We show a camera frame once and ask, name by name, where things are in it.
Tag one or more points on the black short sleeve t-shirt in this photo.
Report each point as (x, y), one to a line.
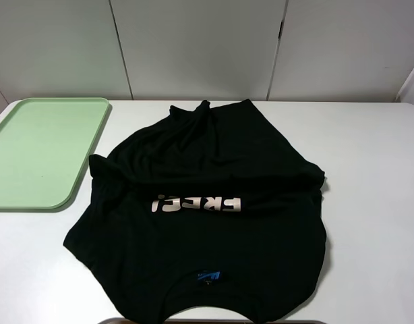
(210, 207)

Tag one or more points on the light green plastic tray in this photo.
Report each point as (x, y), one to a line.
(44, 146)

